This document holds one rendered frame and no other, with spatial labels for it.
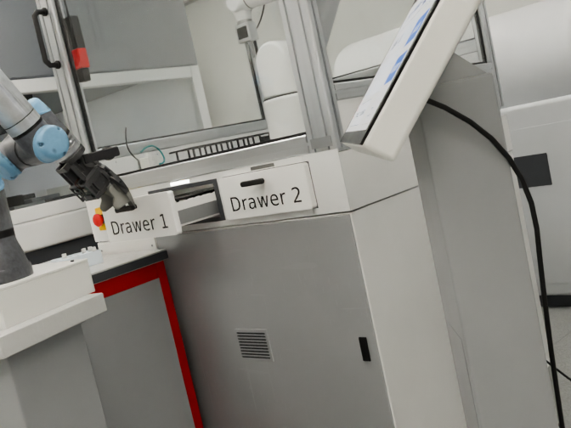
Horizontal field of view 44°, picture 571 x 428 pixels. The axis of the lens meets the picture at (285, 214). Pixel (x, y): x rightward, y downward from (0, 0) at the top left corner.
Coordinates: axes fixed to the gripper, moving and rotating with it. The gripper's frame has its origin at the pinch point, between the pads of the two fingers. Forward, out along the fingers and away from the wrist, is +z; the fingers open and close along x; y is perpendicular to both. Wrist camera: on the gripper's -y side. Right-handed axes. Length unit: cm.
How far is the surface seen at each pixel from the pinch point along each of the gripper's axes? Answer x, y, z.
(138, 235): -1.1, 3.9, 8.0
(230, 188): 21.0, -12.5, 10.8
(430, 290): 55, -15, 58
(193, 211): 13.0, -4.7, 9.8
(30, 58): -80, -58, -27
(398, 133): 102, 24, -23
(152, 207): 7.4, 0.1, 2.5
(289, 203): 39.3, -9.1, 15.7
